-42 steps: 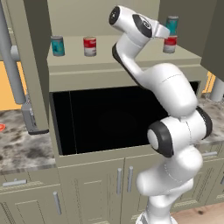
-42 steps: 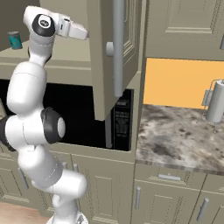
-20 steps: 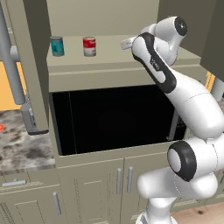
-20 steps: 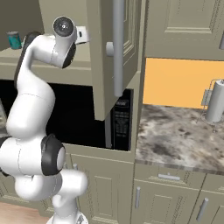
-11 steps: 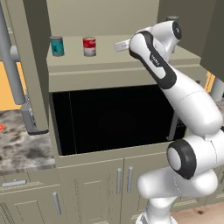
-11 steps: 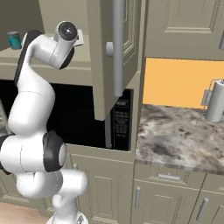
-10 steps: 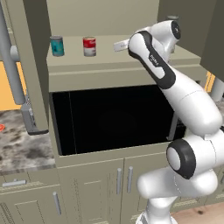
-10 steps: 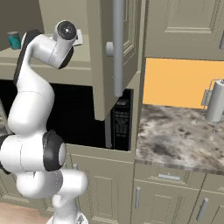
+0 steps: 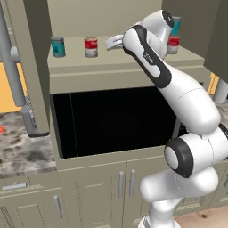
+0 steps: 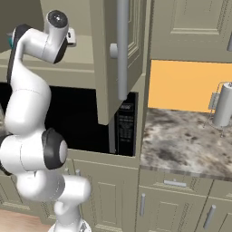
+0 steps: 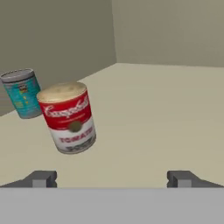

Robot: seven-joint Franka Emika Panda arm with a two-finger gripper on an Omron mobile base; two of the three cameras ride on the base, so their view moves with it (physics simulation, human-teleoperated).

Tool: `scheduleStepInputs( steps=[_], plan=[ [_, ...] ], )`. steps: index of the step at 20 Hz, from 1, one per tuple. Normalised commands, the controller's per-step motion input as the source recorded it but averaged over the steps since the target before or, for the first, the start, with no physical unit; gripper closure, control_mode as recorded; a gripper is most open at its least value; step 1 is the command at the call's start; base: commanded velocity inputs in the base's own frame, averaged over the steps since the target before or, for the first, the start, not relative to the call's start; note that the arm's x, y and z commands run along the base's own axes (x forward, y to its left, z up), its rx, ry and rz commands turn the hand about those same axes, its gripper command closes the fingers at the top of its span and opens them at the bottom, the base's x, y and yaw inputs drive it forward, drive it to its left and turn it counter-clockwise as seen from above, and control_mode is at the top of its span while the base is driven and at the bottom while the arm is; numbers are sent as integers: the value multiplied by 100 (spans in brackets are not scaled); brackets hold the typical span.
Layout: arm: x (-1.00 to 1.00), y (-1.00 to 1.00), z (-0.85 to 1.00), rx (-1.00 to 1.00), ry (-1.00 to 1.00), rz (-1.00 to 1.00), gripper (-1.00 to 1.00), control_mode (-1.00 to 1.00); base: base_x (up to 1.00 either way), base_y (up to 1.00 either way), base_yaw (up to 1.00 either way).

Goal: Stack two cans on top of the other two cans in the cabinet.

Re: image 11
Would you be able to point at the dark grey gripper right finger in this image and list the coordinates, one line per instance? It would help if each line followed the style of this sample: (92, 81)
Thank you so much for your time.
(180, 178)

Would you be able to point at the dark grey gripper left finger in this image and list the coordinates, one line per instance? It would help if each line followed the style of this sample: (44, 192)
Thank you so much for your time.
(43, 178)

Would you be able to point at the red and white soup can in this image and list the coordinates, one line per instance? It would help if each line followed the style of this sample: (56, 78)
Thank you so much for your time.
(68, 117)

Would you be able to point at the teal can with grey lid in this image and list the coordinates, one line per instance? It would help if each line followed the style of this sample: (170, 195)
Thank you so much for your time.
(22, 94)

